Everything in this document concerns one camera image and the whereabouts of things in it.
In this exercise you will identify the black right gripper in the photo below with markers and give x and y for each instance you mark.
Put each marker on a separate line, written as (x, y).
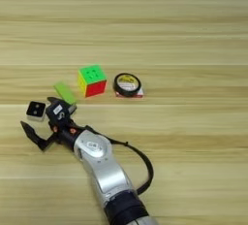
(64, 133)

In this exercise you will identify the black tape roll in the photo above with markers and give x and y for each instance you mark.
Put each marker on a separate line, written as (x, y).
(128, 85)

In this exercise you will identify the green rectangular block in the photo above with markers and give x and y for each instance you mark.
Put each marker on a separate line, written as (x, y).
(65, 92)

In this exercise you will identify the multicoloured puzzle cube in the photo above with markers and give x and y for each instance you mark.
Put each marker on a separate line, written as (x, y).
(92, 80)

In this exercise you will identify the small black and white cube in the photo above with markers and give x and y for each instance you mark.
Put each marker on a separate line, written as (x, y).
(35, 110)

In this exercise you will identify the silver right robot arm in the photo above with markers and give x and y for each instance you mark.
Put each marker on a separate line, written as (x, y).
(106, 167)

